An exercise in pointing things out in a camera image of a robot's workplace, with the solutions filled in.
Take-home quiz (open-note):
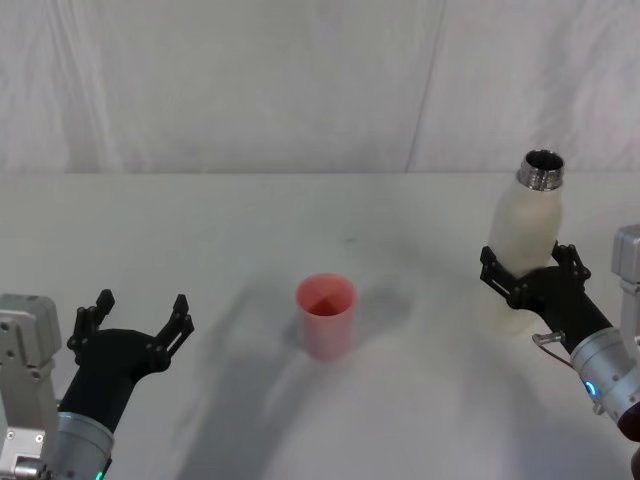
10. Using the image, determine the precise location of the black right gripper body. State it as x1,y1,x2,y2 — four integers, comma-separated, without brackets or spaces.
508,265,615,352

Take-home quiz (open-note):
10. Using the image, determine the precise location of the cream vacuum bottle steel neck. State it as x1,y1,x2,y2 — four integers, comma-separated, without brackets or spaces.
474,148,567,334

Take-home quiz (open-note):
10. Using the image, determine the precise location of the pink cup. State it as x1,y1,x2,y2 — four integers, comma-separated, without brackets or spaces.
294,272,358,362

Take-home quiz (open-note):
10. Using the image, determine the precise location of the white curtain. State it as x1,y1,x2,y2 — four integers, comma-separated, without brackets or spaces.
0,0,640,177

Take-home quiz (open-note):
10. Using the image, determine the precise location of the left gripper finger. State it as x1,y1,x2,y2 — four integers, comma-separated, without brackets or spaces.
145,294,196,374
66,289,118,365

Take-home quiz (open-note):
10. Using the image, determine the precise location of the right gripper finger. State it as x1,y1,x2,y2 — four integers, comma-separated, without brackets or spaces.
549,240,593,292
479,245,527,309

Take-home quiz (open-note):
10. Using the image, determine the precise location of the white table cloth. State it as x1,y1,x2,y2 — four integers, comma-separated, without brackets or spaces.
0,171,640,480

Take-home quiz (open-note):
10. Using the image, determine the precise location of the thin cable with silver plug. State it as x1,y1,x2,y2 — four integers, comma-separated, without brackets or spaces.
531,330,577,367

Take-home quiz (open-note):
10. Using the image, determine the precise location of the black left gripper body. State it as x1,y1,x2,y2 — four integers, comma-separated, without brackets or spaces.
58,327,170,434

